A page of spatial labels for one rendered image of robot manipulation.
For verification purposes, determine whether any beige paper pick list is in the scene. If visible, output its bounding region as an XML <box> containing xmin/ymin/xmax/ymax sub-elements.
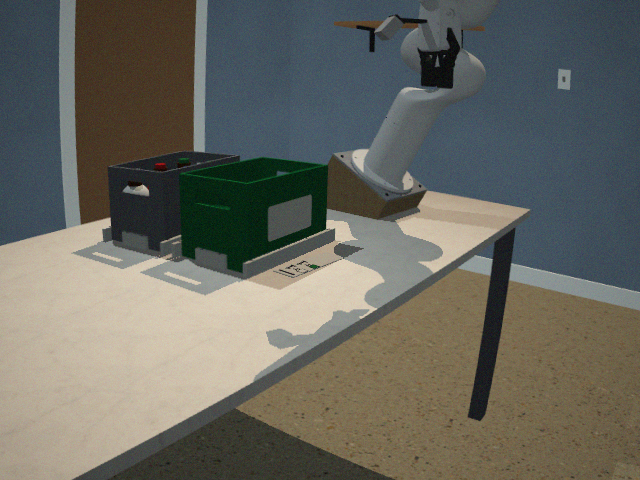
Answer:
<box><xmin>273</xmin><ymin>252</ymin><xmax>344</xmax><ymax>278</ymax></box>

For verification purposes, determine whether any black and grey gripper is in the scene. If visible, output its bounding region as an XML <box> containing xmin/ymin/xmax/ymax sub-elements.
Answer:
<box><xmin>417</xmin><ymin>0</ymin><xmax>462</xmax><ymax>89</ymax></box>

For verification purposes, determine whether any green crate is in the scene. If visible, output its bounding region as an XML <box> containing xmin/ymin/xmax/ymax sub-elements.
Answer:
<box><xmin>179</xmin><ymin>157</ymin><xmax>327</xmax><ymax>273</ymax></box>

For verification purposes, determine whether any grey bottle crate with dividers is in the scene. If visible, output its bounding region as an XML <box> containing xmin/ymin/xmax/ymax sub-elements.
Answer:
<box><xmin>108</xmin><ymin>151</ymin><xmax>231</xmax><ymax>252</ymax></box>

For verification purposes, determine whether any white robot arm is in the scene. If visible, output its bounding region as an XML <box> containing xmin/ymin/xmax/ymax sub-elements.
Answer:
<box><xmin>351</xmin><ymin>0</ymin><xmax>500</xmax><ymax>193</ymax></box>

